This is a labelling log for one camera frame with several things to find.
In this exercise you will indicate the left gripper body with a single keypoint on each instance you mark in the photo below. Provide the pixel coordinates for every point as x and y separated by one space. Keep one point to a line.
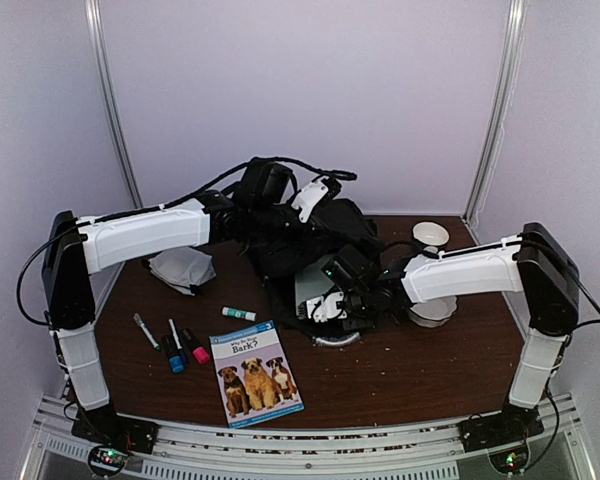
270 221

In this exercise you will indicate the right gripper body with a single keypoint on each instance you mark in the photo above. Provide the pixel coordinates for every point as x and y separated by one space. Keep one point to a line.
360 305

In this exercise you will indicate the black student backpack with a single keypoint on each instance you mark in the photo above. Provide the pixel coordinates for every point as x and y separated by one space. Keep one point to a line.
279 245

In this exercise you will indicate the pale green book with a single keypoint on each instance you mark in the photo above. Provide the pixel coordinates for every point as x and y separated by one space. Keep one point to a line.
311 286

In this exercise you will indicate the dog picture book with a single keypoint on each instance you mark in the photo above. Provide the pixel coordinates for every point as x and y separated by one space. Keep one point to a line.
255 379

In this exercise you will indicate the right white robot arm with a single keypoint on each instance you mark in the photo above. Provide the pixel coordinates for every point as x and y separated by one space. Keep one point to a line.
532 262

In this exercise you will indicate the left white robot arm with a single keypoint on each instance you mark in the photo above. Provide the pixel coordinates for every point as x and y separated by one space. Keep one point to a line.
80 247

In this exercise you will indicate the white fluted ceramic bowl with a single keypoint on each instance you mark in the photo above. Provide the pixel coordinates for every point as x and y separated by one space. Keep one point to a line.
433 313

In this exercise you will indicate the white cup black band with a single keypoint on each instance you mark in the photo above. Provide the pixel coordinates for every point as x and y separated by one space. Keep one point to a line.
430 234

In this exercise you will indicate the green white glue stick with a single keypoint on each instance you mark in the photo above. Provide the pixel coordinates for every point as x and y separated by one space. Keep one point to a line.
238 313

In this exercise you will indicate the grey white pouch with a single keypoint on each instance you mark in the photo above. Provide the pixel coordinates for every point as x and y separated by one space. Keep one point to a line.
184 269

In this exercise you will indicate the black pink highlighter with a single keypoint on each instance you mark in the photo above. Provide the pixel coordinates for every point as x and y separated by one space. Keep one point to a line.
194 346

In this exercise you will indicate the blue tipped white marker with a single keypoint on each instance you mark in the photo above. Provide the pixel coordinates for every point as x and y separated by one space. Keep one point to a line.
177 340

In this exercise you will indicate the green tipped white marker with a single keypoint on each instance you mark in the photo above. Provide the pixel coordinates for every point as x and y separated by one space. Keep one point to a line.
141 324

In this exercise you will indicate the black blue highlighter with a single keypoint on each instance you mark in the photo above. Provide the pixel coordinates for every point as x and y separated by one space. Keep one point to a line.
172 354

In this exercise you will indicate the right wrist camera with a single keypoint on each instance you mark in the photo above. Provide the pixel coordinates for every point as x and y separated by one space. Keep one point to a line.
349 270

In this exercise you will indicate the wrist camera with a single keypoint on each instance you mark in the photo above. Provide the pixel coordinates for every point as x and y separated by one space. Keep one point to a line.
349 270
263 183

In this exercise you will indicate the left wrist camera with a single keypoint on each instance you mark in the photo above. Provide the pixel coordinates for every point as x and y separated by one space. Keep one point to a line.
263 183

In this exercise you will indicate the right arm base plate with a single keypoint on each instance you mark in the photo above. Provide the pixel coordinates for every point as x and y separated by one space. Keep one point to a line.
495 430

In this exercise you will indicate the front aluminium rail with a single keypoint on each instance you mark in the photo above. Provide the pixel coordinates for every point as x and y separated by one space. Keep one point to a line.
425 450

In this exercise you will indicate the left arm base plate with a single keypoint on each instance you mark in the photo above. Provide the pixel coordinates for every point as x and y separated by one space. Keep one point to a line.
127 435

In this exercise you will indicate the left aluminium frame post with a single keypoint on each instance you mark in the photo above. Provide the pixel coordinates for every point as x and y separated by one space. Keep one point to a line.
112 115

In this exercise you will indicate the aluminium frame post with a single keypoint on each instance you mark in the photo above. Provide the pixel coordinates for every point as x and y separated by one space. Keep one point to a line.
495 127
112 115

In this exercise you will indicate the right aluminium frame post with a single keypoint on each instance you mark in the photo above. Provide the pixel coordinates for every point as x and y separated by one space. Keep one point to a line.
495 127

